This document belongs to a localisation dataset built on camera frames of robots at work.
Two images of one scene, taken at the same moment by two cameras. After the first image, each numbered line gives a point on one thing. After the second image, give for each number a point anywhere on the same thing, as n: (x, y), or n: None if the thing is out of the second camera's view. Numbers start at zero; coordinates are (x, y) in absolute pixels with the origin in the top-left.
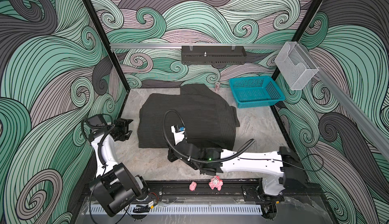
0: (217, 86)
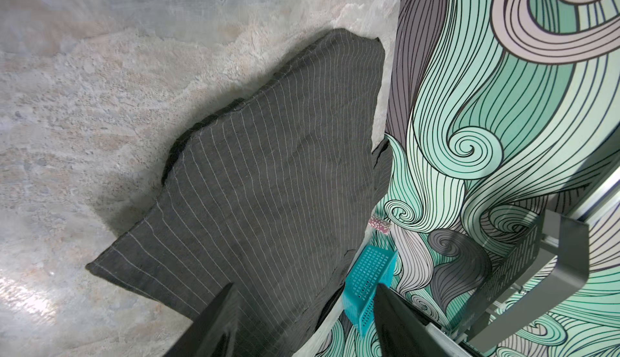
0: (380, 224)
